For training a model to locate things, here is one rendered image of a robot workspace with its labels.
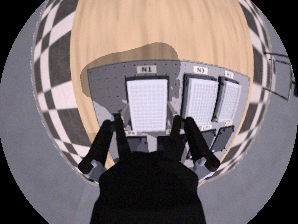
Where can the black flat rectangular plate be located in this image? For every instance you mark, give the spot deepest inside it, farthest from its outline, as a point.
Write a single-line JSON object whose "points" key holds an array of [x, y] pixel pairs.
{"points": [[162, 140]]}

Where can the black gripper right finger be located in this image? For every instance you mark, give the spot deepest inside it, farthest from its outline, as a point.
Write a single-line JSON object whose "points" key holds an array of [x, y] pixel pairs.
{"points": [[205, 162]]}

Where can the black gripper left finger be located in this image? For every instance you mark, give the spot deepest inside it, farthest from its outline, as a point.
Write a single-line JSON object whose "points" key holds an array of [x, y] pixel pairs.
{"points": [[92, 165]]}

